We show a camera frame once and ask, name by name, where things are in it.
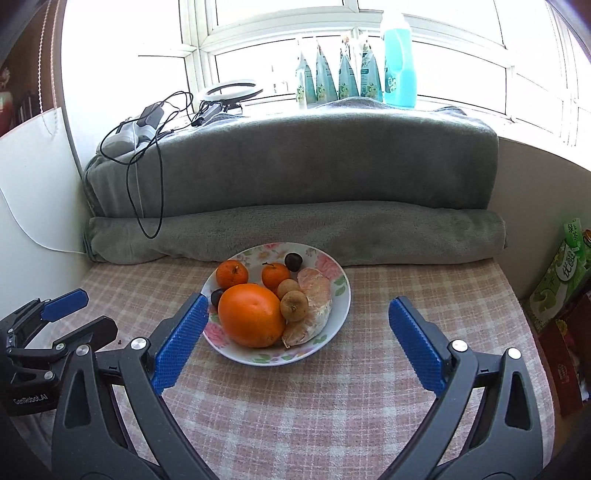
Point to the pink checked blanket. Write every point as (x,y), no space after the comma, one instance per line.
(323,415)

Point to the white window frame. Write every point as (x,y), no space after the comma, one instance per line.
(203,37)

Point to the white board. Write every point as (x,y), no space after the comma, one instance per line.
(37,175)

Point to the small mandarin with stem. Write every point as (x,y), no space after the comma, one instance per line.
(276,277)

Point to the dark grey blanket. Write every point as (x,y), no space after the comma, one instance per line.
(323,161)

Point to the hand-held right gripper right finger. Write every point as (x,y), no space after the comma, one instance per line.
(415,344)

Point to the red cardboard box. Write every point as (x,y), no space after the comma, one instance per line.
(565,369)

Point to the large orange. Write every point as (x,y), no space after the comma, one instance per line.
(251,314)

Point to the green tissue pack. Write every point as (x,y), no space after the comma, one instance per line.
(561,277)

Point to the light grey rolled blanket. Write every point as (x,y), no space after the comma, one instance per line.
(369,235)

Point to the brown wooden shelf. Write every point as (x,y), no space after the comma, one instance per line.
(18,55)

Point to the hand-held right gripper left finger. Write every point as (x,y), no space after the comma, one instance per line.
(180,341)

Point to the dark plum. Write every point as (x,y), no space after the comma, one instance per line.
(293,261)

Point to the floral white plate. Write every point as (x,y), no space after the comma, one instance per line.
(334,277)

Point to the dark power adapter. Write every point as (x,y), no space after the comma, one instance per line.
(151,115)

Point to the dark purple grape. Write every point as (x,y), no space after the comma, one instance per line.
(217,297)

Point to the peeled pomelo segment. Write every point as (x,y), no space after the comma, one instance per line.
(314,300)

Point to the white power strip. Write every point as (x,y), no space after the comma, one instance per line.
(120,143)

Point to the blue detergent bottle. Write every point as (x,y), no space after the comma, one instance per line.
(399,64)

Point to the brown longan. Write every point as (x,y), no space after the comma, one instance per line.
(290,288)
(293,305)

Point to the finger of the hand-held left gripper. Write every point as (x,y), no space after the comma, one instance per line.
(92,332)
(64,304)

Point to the green floral refill pouch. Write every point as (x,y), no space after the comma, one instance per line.
(370,74)
(348,76)
(305,83)
(327,78)

